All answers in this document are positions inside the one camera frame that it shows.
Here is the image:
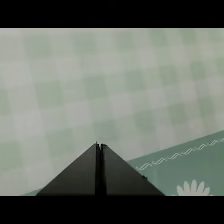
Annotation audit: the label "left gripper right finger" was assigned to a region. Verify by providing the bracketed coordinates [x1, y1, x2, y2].
[99, 143, 165, 197]

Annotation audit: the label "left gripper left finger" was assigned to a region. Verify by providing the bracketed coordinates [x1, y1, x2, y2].
[35, 142, 100, 197]

